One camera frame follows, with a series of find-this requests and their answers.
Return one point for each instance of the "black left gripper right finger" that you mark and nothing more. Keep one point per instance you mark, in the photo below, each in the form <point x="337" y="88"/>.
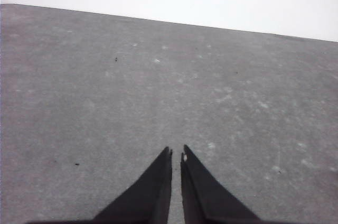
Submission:
<point x="203" y="195"/>

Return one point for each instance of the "grey table cloth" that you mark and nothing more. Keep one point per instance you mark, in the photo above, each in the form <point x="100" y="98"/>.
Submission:
<point x="105" y="89"/>

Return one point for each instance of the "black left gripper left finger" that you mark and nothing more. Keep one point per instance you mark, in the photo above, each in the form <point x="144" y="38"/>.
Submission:
<point x="148" y="195"/>

